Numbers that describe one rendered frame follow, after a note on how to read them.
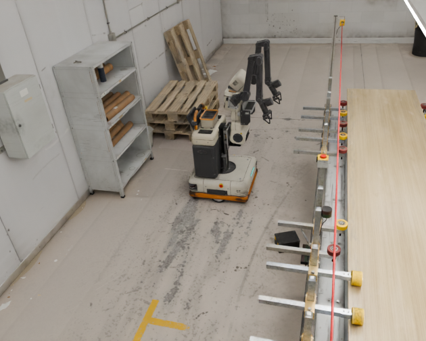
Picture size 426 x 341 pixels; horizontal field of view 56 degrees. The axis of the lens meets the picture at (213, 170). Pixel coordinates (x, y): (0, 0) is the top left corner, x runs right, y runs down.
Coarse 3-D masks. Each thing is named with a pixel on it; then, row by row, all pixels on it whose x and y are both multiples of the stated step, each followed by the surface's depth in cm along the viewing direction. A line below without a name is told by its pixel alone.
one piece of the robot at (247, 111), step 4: (248, 100) 411; (252, 100) 409; (244, 104) 393; (248, 104) 402; (252, 104) 402; (244, 108) 394; (248, 108) 394; (252, 108) 393; (240, 112) 392; (244, 112) 391; (248, 112) 390; (252, 112) 417; (240, 116) 395; (244, 116) 393; (248, 116) 392; (244, 120) 396; (248, 120) 395; (244, 124) 398
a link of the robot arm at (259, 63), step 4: (256, 60) 345; (260, 60) 344; (256, 64) 347; (260, 64) 346; (256, 68) 353; (260, 68) 351; (256, 72) 355; (260, 72) 353; (256, 76) 357; (260, 76) 355; (256, 80) 358; (260, 80) 357; (256, 84) 360; (260, 84) 359; (256, 88) 362; (260, 88) 361; (256, 92) 364; (260, 92) 363; (256, 96) 366; (260, 96) 365; (256, 100) 368
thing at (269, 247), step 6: (270, 246) 255; (276, 246) 255; (282, 246) 255; (288, 246) 254; (288, 252) 253; (294, 252) 252; (300, 252) 251; (306, 252) 249; (324, 252) 247; (330, 258) 247; (336, 258) 245
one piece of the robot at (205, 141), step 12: (204, 108) 431; (204, 132) 409; (216, 132) 410; (204, 144) 407; (216, 144) 414; (204, 156) 415; (216, 156) 417; (228, 156) 439; (204, 168) 424; (216, 168) 422; (228, 168) 447
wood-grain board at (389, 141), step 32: (352, 96) 434; (384, 96) 427; (416, 96) 421; (352, 128) 372; (384, 128) 368; (416, 128) 363; (352, 160) 326; (384, 160) 322; (416, 160) 318; (352, 192) 290; (384, 192) 287; (416, 192) 284; (352, 224) 261; (384, 224) 259; (416, 224) 257; (352, 256) 237; (384, 256) 235; (416, 256) 233; (352, 288) 218; (384, 288) 216; (416, 288) 214; (384, 320) 200; (416, 320) 198
